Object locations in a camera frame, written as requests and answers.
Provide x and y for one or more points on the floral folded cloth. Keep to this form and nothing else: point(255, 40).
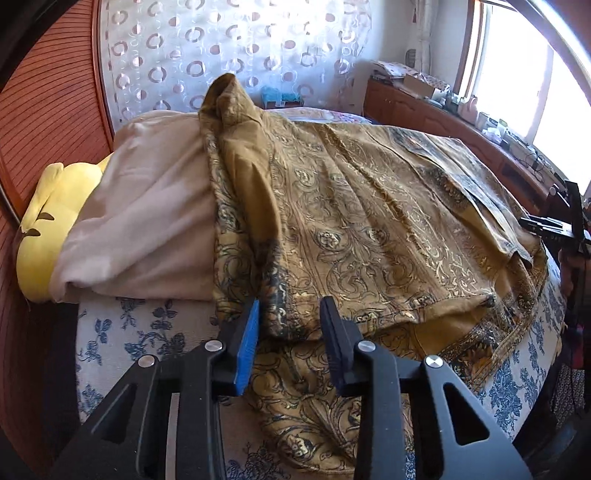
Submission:
point(392, 70)

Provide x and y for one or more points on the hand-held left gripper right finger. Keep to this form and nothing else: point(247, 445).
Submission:
point(334, 341)

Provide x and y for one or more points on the blue floral bed sheet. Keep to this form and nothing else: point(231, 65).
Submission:
point(129, 332)

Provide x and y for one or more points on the cardboard box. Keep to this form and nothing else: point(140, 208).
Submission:
point(418, 85)

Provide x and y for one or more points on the golden brown patterned shirt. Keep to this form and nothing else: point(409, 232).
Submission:
point(369, 221)

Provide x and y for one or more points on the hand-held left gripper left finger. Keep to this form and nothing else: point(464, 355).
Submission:
point(247, 350)

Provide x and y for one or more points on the yellow plush toy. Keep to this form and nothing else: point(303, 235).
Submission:
point(46, 217)

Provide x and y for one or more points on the beige folded cloth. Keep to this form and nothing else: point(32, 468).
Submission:
point(147, 207)

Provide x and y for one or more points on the person's patterned clothing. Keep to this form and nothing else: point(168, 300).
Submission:
point(570, 374)

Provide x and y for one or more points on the brown wooden sideboard cabinet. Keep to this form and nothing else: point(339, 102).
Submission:
point(415, 110)

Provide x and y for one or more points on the white patterned window drape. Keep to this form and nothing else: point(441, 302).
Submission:
point(422, 37)

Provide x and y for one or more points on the pink floral blanket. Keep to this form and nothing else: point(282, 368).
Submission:
point(323, 113)

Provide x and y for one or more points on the brown slatted wooden wardrobe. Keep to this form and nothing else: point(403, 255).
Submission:
point(55, 115)

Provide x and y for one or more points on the blue packet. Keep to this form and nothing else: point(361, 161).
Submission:
point(281, 97)

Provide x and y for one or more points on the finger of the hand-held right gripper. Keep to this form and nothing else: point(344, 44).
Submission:
point(545, 226)

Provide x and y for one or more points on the pale pink plastic bottle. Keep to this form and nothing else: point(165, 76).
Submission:
point(471, 110)

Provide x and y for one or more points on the circle patterned sheer curtain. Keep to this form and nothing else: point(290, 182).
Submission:
point(184, 46)

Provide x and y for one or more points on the wooden framed window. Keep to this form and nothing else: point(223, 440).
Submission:
point(517, 69)

